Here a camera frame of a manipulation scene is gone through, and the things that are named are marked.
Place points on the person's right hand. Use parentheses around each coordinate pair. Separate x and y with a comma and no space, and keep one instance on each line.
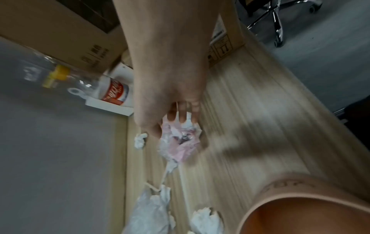
(167,86)

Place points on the pink white wrapper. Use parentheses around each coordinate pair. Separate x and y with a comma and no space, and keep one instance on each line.
(180,146)

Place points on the thin wooden stick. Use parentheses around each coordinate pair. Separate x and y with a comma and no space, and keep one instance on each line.
(162,180)

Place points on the clear plastic bag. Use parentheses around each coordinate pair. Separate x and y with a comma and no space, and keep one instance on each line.
(144,217)

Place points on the pink desktop trash bin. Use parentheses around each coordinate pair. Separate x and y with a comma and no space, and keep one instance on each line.
(303,212)

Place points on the person's right forearm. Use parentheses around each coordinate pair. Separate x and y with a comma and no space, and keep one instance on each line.
(170,25)

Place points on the plastic bottle with red label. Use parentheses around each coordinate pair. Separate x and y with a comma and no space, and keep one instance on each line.
(115,91)

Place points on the cardboard box with white labels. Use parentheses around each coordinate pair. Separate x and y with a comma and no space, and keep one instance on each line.
(228,45)

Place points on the office chair with chrome base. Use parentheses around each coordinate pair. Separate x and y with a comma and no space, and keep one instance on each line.
(276,27)

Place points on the cardboard box with dark window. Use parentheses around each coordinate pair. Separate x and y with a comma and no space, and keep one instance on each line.
(57,29)

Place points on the clear bag of small items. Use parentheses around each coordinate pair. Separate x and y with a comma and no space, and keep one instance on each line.
(34,60)

